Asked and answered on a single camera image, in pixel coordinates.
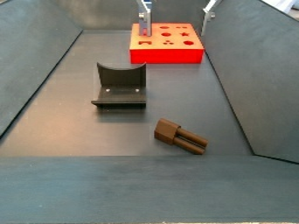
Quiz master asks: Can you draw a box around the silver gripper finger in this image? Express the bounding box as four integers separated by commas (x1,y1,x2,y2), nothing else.
135,0,152,37
200,0,221,35

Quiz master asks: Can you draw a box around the brown three prong object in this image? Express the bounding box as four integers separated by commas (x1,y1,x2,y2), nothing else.
153,118,208,155

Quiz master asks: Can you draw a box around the black curved fixture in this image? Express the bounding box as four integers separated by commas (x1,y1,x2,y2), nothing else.
90,64,145,107

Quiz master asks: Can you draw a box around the grey block peg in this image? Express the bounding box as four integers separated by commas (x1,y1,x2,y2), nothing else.
140,0,152,37

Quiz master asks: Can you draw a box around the red shape sorter block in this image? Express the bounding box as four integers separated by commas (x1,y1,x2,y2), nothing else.
129,23,204,64

